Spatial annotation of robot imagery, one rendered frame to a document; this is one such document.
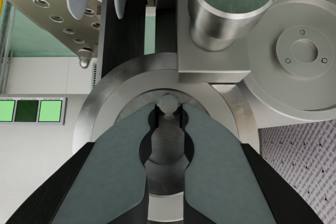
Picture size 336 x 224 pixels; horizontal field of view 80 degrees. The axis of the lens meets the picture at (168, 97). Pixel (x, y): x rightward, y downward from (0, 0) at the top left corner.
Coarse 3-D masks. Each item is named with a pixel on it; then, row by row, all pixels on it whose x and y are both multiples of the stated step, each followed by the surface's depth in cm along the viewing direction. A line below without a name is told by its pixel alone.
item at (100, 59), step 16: (112, 0) 22; (128, 0) 29; (112, 16) 22; (128, 16) 29; (112, 32) 22; (128, 32) 29; (144, 32) 44; (112, 48) 22; (128, 48) 29; (96, 64) 18; (112, 64) 22; (96, 80) 18
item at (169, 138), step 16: (144, 96) 15; (128, 112) 14; (160, 128) 14; (176, 128) 14; (160, 144) 14; (176, 144) 14; (160, 160) 14; (176, 160) 14; (160, 176) 14; (176, 176) 13; (160, 192) 13; (176, 192) 13
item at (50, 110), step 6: (42, 102) 50; (48, 102) 50; (54, 102) 50; (60, 102) 50; (42, 108) 50; (48, 108) 50; (54, 108) 50; (42, 114) 50; (48, 114) 50; (54, 114) 50; (42, 120) 50; (48, 120) 50; (54, 120) 49
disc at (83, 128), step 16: (128, 64) 17; (144, 64) 17; (160, 64) 17; (176, 64) 17; (112, 80) 17; (96, 96) 17; (224, 96) 16; (240, 96) 16; (80, 112) 17; (96, 112) 17; (240, 112) 16; (80, 128) 16; (240, 128) 16; (256, 128) 16; (80, 144) 16; (256, 144) 16
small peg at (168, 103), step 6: (162, 96) 12; (168, 96) 12; (174, 96) 12; (162, 102) 12; (168, 102) 12; (174, 102) 12; (162, 108) 12; (168, 108) 12; (174, 108) 12; (162, 114) 12; (168, 114) 12; (174, 114) 12
